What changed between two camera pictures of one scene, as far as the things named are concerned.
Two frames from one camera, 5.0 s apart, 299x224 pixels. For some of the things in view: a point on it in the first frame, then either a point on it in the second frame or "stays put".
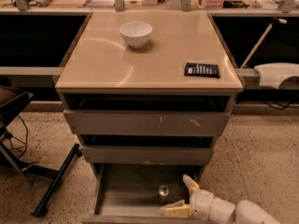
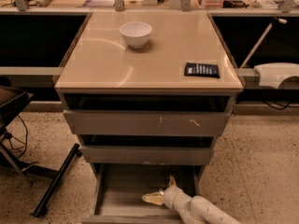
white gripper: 201,203 → 170,196
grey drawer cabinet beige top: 146,117 stays put
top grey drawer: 188,122 stays put
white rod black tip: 276,20 stays put
